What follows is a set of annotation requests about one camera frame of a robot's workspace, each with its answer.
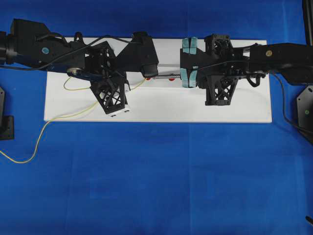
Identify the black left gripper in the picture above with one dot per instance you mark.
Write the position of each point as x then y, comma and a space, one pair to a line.
97, 62

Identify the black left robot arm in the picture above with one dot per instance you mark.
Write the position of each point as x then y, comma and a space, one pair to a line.
8, 54

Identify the black camera stand frame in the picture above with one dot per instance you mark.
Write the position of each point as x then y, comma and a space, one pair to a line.
307, 6

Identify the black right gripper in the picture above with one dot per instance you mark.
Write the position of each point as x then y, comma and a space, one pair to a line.
221, 64

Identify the white foam board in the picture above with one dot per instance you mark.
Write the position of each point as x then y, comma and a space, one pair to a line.
155, 100

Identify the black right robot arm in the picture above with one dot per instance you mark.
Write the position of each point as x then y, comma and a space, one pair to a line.
293, 61

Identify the blue table cloth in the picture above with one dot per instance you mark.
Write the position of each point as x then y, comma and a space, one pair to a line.
155, 178

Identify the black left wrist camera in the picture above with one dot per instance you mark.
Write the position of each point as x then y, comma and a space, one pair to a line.
34, 43

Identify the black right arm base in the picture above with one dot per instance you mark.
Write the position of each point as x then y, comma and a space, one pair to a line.
304, 103

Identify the red soldering iron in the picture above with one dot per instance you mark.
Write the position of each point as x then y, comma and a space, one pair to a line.
167, 76

